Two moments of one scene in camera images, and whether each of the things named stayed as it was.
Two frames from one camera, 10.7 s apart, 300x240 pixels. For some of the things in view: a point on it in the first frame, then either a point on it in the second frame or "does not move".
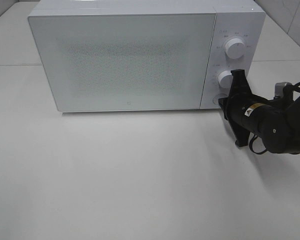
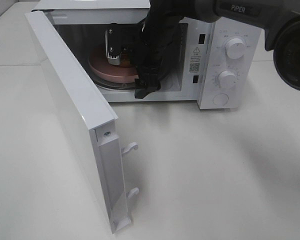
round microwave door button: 215,99 does not move
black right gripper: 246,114 -> 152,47
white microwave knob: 225,79 does not move
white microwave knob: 234,48 does not move
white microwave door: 124,62 -> 92,123
